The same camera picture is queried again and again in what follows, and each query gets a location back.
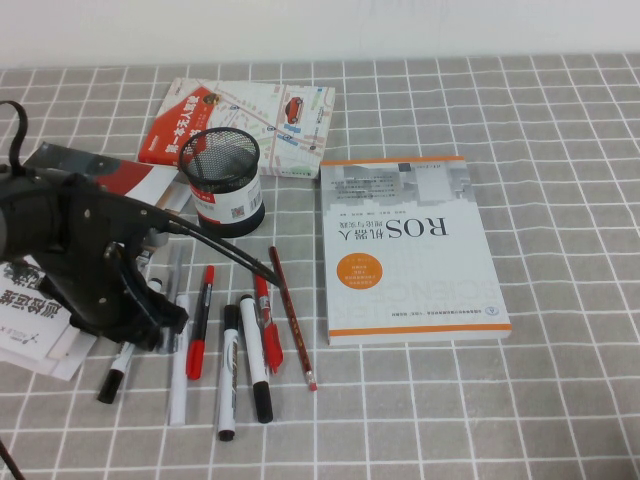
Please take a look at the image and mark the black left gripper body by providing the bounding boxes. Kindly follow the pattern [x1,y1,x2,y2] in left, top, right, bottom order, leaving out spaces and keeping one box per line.
[42,242,150,335]

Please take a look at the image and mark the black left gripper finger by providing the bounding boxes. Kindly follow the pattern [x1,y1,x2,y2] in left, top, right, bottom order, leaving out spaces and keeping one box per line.
[147,287,191,334]
[118,328,161,352]

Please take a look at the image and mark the white marker with black cap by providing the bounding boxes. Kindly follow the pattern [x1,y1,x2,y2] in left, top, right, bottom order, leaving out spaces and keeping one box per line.
[96,276,164,405]
[238,294,275,425]

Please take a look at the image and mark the grey translucent pen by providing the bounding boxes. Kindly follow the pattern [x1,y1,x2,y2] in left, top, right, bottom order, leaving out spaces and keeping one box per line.
[152,243,184,355]

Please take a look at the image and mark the plain white pen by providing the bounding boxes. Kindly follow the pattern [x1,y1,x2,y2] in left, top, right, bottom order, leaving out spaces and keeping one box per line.
[168,294,190,427]

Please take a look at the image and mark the red gel pen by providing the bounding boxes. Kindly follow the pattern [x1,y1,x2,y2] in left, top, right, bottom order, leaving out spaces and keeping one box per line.
[252,258,285,376]

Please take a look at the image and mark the black mesh pen holder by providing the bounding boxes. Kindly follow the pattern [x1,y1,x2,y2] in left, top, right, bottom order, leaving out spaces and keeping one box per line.
[178,127,266,240]

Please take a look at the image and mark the slim red black marker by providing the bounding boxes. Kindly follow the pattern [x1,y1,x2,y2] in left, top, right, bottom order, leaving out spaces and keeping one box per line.
[185,265,216,382]

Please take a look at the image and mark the white paper sheets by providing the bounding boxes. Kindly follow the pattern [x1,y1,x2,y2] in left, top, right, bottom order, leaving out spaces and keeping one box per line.
[0,344,101,383]

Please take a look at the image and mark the white marker with black ends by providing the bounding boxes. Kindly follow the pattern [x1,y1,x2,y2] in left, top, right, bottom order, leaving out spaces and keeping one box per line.
[216,304,241,443]

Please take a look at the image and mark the white photo-print brochure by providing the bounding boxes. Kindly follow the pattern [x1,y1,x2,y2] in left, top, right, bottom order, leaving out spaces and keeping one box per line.
[47,180,194,362]

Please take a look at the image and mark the dark red pencil with eraser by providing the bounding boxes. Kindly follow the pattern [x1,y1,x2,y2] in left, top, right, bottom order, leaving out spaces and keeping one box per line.
[268,245,320,393]

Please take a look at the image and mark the red map-cover book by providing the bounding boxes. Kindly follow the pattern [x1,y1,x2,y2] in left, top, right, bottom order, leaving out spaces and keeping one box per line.
[137,77,336,180]

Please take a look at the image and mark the white orange ROS book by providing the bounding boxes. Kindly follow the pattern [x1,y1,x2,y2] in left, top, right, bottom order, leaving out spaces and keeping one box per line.
[318,155,513,347]

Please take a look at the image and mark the grey checked tablecloth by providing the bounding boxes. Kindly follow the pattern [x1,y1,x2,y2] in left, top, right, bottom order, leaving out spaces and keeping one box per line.
[0,49,640,480]

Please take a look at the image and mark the black camera cable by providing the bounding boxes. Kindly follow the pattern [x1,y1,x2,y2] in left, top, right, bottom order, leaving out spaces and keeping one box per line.
[142,204,285,289]

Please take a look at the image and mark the thin black cable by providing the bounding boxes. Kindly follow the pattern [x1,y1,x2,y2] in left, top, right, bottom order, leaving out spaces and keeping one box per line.
[0,438,21,480]

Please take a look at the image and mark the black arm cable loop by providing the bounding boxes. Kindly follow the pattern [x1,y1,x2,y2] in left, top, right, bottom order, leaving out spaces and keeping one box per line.
[0,99,29,177]

